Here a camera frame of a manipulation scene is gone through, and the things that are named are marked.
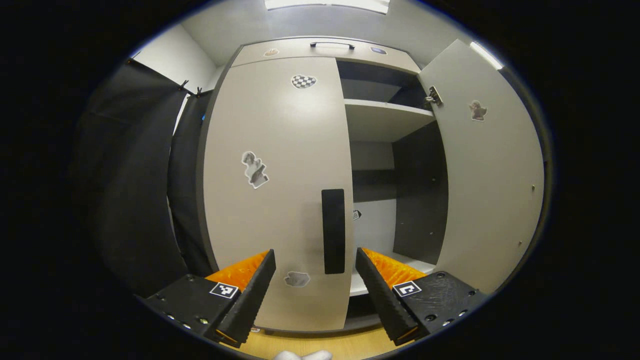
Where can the beige cabinet drawer front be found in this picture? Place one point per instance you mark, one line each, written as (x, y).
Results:
(330, 54)

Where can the beige double-door shoe cabinet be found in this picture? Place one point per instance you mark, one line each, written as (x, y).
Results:
(420, 190)

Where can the metal door hinge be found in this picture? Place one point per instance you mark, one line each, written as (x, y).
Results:
(434, 96)

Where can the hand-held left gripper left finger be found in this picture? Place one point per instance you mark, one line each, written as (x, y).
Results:
(250, 300)

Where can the shoe cabinet door cube sticker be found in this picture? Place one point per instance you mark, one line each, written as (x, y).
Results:
(490, 190)

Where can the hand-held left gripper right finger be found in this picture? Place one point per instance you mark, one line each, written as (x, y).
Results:
(382, 297)

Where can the shoe cabinet door checkered sticker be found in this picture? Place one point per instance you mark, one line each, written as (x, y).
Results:
(280, 210)

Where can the ceiling light panel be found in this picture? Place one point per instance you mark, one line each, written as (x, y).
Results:
(325, 5)
(486, 55)

